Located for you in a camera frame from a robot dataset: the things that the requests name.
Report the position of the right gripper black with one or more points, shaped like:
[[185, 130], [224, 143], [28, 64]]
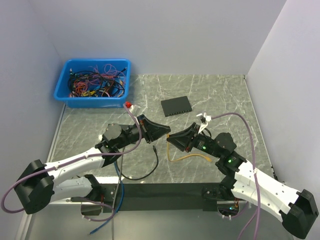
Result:
[[183, 140]]

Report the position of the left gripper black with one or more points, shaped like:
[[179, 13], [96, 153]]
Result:
[[151, 130]]

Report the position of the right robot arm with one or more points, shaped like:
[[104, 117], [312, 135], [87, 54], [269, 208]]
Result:
[[296, 210]]

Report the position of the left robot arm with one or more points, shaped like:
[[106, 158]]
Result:
[[43, 183]]

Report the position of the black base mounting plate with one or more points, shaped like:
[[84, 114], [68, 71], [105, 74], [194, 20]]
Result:
[[164, 196]]

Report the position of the blue plastic bin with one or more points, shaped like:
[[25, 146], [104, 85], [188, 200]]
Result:
[[94, 83]]

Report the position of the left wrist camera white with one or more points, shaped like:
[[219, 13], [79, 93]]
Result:
[[133, 108]]

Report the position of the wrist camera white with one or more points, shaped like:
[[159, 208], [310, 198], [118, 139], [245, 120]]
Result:
[[133, 108], [205, 119]]

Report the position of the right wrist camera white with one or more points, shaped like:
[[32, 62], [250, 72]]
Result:
[[205, 119]]

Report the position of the black network switch right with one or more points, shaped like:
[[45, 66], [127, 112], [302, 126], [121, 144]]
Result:
[[176, 106]]

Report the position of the aluminium rail frame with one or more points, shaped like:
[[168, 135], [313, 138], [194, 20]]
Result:
[[78, 130]]

